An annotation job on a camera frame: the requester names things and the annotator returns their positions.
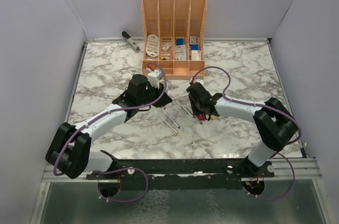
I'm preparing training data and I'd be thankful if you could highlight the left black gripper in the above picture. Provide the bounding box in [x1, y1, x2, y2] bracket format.
[138, 82, 172, 108]

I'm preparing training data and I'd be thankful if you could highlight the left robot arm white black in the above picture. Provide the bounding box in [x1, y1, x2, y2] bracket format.
[46, 70, 172, 179]

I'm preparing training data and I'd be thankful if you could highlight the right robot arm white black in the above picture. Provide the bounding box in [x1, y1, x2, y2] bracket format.
[186, 82, 298, 177]

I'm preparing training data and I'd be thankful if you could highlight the yellow tip pen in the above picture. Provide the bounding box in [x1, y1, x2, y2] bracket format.
[160, 117, 179, 134]

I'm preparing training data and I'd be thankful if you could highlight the white label box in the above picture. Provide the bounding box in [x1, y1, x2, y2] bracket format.
[191, 50, 203, 61]

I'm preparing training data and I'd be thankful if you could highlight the oval barcode card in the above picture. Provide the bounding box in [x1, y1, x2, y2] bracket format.
[145, 34, 159, 58]

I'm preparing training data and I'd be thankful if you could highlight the black grey stapler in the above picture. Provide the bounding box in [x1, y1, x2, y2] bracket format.
[121, 31, 140, 53]

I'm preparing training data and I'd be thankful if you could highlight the white paper packet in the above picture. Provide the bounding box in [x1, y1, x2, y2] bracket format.
[174, 44, 187, 61]

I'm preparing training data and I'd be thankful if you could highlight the blue eraser box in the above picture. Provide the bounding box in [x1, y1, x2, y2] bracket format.
[175, 38, 185, 46]

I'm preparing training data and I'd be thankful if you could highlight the orange desk organizer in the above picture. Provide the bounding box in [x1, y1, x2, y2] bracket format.
[141, 0, 207, 80]

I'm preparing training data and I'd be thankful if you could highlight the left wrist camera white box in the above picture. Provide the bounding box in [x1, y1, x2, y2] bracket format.
[147, 68, 163, 88]

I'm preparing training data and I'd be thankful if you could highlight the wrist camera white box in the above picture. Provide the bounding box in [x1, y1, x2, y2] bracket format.
[147, 68, 163, 88]
[193, 79, 204, 85]

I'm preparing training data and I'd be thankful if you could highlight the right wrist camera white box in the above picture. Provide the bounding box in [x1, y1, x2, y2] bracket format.
[193, 79, 204, 85]

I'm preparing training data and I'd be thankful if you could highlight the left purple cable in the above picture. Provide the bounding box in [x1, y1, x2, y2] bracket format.
[52, 62, 168, 203]

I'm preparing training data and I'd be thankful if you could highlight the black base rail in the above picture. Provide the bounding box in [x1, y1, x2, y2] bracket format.
[87, 158, 274, 190]

